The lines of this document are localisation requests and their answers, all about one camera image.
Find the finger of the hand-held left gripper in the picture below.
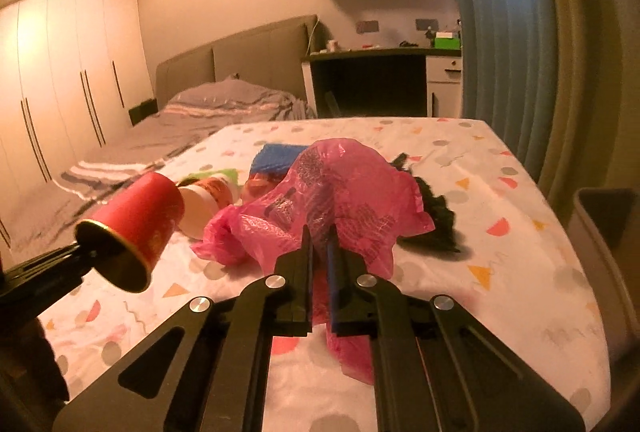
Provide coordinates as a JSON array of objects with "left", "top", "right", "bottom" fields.
[{"left": 0, "top": 239, "right": 97, "bottom": 313}]

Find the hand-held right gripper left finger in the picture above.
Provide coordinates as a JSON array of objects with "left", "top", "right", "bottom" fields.
[{"left": 52, "top": 224, "right": 315, "bottom": 432}]

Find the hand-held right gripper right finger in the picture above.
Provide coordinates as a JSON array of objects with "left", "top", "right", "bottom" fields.
[{"left": 325, "top": 226, "right": 586, "bottom": 432}]

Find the pink plastic bag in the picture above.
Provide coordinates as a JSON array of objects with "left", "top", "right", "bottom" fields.
[{"left": 192, "top": 138, "right": 436, "bottom": 385}]

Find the red paper cup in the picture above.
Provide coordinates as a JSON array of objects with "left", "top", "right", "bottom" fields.
[{"left": 75, "top": 172, "right": 186, "bottom": 294}]

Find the pink plastic bin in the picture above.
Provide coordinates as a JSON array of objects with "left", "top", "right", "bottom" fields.
[{"left": 565, "top": 187, "right": 640, "bottom": 353}]

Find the orange wrapper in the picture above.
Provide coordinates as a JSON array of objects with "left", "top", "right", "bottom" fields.
[{"left": 242, "top": 174, "right": 281, "bottom": 203}]

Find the white cup with orange print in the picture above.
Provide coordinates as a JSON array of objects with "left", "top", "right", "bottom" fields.
[{"left": 177, "top": 177, "right": 241, "bottom": 240}]

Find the blue cloth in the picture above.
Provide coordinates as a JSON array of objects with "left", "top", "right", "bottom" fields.
[{"left": 250, "top": 142, "right": 311, "bottom": 175}]

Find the green packet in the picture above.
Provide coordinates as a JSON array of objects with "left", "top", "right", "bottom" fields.
[{"left": 177, "top": 168, "right": 238, "bottom": 188}]

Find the black cloth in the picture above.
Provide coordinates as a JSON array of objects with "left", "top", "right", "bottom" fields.
[{"left": 385, "top": 152, "right": 463, "bottom": 255}]

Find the confetti printed sheet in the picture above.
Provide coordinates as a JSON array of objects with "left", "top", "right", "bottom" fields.
[{"left": 37, "top": 117, "right": 613, "bottom": 432}]

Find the dark nightstand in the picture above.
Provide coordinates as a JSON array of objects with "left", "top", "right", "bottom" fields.
[{"left": 129, "top": 97, "right": 158, "bottom": 127}]

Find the grey striped blanket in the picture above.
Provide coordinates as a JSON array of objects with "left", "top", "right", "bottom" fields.
[{"left": 10, "top": 79, "right": 316, "bottom": 253}]

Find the white wardrobe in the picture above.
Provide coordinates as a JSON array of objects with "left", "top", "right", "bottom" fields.
[{"left": 0, "top": 0, "right": 153, "bottom": 253}]

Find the padded headboard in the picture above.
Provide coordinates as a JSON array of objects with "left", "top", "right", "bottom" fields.
[{"left": 155, "top": 14, "right": 318, "bottom": 113}]

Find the dark top desk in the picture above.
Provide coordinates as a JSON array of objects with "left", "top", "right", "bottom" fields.
[{"left": 300, "top": 47, "right": 463, "bottom": 119}]

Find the white drawer cabinet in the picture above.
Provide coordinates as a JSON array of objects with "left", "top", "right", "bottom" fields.
[{"left": 426, "top": 57, "right": 463, "bottom": 119}]

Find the blue curtain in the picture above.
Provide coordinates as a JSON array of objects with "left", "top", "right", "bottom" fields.
[{"left": 432, "top": 0, "right": 556, "bottom": 183}]

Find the beige curtain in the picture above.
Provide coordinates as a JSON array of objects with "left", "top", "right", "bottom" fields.
[{"left": 530, "top": 0, "right": 640, "bottom": 223}]

